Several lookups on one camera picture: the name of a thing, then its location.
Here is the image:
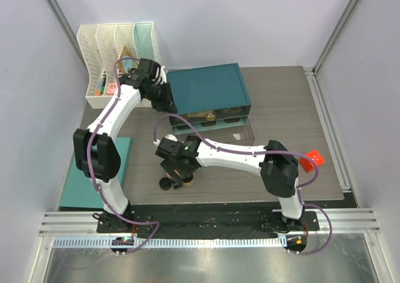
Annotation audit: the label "gold round compact jar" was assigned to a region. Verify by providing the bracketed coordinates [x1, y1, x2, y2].
[182, 175, 194, 187]

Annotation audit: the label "black round lid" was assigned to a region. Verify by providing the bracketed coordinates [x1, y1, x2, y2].
[159, 177, 172, 191]

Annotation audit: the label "clear acrylic drawer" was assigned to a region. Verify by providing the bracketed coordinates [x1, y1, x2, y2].
[191, 116, 255, 146]
[179, 105, 251, 124]

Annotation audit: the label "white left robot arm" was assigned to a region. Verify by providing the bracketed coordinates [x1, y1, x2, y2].
[72, 56, 177, 232]

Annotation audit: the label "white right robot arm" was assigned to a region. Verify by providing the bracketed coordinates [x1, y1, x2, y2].
[153, 134, 305, 230]

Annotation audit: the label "triangular gold teal card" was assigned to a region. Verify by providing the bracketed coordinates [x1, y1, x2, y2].
[117, 46, 139, 74]

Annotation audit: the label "pink eraser block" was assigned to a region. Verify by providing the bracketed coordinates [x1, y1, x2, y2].
[105, 82, 118, 96]

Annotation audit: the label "orange green markers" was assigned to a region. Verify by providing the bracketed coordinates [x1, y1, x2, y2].
[94, 72, 107, 96]

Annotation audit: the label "white perforated file organizer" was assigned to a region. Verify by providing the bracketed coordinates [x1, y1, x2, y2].
[76, 22, 163, 109]

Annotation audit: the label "teal drawer cabinet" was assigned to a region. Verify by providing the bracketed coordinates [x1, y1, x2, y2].
[167, 63, 251, 118]

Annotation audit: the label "orange cube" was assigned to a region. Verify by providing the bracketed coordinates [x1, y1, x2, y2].
[299, 150, 326, 174]

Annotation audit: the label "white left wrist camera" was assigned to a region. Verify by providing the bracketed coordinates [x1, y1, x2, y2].
[154, 66, 167, 84]

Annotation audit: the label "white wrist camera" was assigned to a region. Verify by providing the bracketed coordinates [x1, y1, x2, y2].
[154, 66, 167, 84]
[153, 134, 178, 147]

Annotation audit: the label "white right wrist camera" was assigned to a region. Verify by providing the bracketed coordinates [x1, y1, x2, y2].
[153, 134, 178, 147]

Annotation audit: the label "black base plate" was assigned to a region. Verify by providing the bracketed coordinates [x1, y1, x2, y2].
[93, 202, 319, 239]

